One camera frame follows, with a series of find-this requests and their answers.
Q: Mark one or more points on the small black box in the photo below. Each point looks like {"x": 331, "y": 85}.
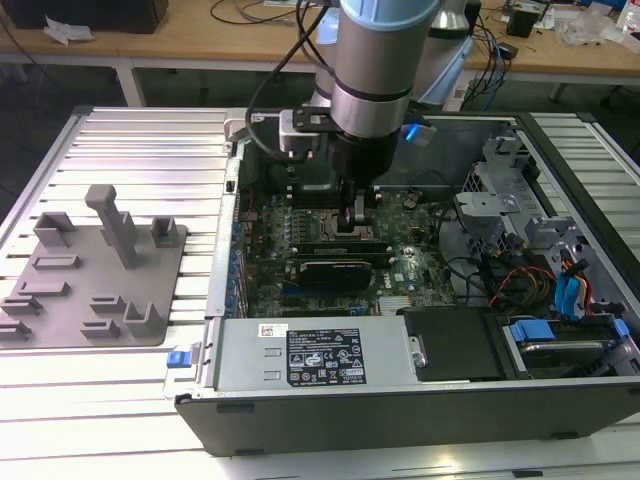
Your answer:
{"x": 508, "y": 51}

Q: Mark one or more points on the blue case latch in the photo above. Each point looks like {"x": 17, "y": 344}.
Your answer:
{"x": 179, "y": 360}

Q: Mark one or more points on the grey power supply unit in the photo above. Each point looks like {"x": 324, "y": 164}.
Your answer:
{"x": 250, "y": 360}

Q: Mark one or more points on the black graphics card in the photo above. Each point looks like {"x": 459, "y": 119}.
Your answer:
{"x": 335, "y": 275}

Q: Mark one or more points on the round coin battery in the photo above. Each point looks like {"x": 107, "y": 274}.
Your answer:
{"x": 410, "y": 202}

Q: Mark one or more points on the open PC case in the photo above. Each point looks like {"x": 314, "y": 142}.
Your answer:
{"x": 400, "y": 425}

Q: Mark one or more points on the green motherboard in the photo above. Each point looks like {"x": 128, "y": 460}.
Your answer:
{"x": 415, "y": 260}

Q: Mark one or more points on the grey metal drive cage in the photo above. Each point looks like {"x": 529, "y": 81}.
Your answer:
{"x": 482, "y": 205}

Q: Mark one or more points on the metal CPU socket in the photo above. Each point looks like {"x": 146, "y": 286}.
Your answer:
{"x": 327, "y": 229}

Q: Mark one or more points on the hard disk in blue carrier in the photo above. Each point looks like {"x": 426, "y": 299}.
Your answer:
{"x": 532, "y": 331}

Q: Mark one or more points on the clear plastic bags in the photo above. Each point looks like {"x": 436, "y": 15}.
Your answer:
{"x": 585, "y": 27}

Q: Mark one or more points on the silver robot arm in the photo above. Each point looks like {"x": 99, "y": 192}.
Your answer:
{"x": 370, "y": 65}

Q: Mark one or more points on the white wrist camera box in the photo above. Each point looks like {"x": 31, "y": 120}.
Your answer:
{"x": 295, "y": 142}

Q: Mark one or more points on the black plastic bay cover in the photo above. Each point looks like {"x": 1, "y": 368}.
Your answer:
{"x": 450, "y": 345}

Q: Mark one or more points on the black box on desk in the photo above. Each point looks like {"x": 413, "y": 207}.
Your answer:
{"x": 90, "y": 15}

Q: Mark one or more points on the grey parts rack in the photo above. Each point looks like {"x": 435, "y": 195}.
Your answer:
{"x": 150, "y": 280}

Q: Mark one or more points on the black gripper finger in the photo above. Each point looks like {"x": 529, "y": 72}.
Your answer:
{"x": 360, "y": 212}

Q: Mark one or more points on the black rating label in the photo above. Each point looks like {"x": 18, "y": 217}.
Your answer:
{"x": 325, "y": 357}

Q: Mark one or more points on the white barcode sticker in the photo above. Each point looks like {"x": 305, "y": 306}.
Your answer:
{"x": 271, "y": 330}

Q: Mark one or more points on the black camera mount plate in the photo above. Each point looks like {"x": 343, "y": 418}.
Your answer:
{"x": 312, "y": 120}

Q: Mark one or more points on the small silver heat sink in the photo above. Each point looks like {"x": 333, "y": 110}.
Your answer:
{"x": 395, "y": 304}

